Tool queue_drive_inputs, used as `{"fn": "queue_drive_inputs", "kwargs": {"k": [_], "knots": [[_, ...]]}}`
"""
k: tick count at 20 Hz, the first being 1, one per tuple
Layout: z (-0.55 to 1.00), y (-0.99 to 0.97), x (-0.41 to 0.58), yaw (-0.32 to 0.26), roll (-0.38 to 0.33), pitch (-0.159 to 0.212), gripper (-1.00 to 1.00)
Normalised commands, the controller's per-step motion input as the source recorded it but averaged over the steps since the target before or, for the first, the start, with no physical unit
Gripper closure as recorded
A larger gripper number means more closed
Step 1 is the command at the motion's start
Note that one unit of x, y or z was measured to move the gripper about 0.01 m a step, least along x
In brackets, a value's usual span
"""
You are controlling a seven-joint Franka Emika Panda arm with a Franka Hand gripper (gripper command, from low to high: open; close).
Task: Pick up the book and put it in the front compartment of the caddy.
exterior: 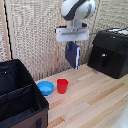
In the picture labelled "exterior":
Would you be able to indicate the blue plastic bowl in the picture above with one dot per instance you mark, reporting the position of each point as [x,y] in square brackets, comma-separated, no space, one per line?
[45,87]

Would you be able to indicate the red plastic cup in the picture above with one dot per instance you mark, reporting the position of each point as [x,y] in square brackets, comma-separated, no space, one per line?
[62,85]

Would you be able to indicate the dark blue book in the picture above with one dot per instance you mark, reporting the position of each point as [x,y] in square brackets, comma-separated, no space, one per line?
[73,56]

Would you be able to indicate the black fabric storage case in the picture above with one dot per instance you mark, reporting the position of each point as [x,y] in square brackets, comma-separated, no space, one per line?
[19,96]

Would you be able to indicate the black box appliance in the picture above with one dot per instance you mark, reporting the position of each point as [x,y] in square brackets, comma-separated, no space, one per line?
[110,55]

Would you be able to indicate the beige woven screen divider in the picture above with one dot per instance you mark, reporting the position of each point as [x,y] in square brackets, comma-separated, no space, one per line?
[36,36]

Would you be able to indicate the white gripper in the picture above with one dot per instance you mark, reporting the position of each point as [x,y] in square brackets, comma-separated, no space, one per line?
[72,34]

